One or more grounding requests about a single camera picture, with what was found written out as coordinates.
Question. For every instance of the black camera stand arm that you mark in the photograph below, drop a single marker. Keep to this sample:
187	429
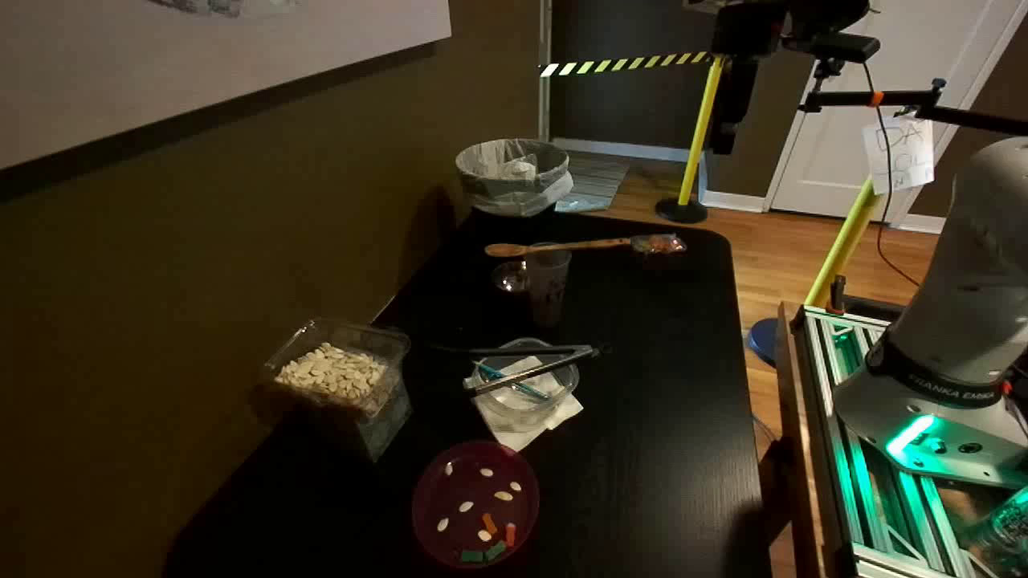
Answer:
910	100

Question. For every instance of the clear plastic container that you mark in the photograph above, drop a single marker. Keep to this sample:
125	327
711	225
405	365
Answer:
564	380

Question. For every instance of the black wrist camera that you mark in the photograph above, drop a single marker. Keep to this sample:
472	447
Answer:
844	47

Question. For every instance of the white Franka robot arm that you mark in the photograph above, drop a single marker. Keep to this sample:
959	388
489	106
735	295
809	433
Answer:
973	279

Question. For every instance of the blue pen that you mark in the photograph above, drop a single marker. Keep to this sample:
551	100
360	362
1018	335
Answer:
515	384

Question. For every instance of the metal tongs with black tips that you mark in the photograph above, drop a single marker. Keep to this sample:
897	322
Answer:
534	353

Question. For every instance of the clear plastic cup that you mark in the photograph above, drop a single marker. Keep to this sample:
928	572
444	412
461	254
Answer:
548	289

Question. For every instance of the small shiny wrapper packet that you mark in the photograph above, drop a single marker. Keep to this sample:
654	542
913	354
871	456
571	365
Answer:
658	247

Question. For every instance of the white wall board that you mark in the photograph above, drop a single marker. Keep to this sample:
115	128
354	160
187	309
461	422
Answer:
161	52

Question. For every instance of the grey plastic floor sheet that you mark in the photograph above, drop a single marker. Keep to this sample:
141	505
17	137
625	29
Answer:
595	181

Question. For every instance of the clear box of popcorn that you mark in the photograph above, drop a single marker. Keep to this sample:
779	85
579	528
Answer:
337	380

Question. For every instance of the yellow post with blue base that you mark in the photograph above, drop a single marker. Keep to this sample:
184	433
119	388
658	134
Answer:
844	243

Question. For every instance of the yellow post with black base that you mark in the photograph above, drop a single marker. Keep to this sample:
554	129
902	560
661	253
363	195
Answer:
699	138

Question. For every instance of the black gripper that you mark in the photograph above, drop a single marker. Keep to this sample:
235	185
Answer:
735	85

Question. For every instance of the yellow black caution tape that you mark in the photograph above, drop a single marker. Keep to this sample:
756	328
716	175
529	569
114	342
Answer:
621	66

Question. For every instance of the white door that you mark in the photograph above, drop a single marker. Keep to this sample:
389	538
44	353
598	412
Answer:
835	148

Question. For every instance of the wooden spoon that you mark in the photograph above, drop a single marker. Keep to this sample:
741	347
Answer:
556	247

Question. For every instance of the white paper napkin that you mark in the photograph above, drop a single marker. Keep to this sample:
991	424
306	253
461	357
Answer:
525	422

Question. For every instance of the red plate with candies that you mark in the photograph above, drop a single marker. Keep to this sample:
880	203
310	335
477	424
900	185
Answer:
471	526

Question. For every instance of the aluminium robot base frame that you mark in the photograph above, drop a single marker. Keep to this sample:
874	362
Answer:
887	502

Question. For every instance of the wooden board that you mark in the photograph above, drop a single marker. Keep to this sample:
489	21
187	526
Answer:
804	460

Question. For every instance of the trash bin with plastic bag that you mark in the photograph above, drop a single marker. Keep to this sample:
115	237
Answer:
511	179

